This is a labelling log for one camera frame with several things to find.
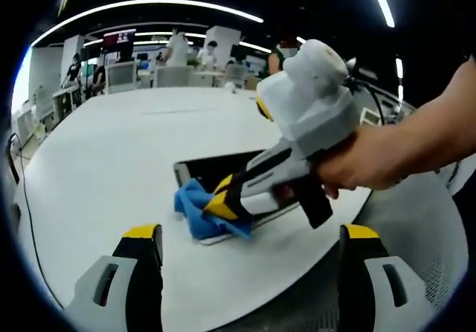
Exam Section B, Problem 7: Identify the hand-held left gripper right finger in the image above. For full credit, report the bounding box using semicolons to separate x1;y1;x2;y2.
338;223;431;332

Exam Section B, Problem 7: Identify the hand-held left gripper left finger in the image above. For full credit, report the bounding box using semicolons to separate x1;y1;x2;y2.
68;223;164;332

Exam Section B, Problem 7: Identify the blue cleaning cloth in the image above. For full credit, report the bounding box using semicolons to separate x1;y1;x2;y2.
174;178;254;241

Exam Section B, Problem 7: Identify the person's right hand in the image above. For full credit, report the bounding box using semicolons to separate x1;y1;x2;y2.
315;125;406;199

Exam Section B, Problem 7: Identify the grey mesh chair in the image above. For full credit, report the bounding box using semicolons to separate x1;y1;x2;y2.
353;175;470;313

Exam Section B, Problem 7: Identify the white mesh office chair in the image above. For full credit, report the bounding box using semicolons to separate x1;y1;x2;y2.
106;62;139;94
154;65;194;87

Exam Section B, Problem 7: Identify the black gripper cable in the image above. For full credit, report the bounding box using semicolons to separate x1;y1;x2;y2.
344;58;387;125

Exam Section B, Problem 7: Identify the red wall screen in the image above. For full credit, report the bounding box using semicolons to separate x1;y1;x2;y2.
103;30;137;48

